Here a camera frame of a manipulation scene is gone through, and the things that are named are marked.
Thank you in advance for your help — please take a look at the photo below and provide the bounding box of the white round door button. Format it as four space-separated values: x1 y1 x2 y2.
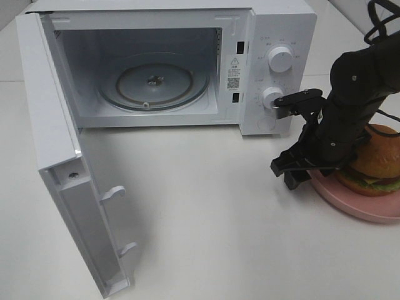
257 116 276 132

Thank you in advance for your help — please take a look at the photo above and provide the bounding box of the white lower microwave knob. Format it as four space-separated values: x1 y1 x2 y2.
261 86 283 109

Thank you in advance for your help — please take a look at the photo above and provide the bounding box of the white microwave door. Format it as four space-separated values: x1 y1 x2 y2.
16 12 135 298

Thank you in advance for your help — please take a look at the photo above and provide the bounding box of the white upper microwave knob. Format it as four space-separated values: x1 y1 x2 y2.
268 46 293 73

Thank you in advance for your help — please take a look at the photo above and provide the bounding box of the glass microwave turntable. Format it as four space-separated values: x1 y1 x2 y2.
97 52 210 112

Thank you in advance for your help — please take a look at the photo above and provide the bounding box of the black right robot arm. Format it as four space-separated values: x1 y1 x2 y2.
271 35 399 190

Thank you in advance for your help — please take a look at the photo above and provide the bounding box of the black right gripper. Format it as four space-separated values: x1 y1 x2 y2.
270 109 372 191

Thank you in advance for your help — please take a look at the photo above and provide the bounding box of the white microwave oven body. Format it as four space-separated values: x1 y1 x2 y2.
17 1 316 138

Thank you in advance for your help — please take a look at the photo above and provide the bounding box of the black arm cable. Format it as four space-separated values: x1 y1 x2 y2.
362 0 400 138

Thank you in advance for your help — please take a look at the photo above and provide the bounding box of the burger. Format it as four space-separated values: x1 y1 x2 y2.
334 124 399 196

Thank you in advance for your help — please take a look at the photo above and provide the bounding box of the white microwave knob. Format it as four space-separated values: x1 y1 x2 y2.
261 86 283 109
268 46 293 73

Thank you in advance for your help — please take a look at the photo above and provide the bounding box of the pink plate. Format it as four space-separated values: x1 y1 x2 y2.
308 170 399 224

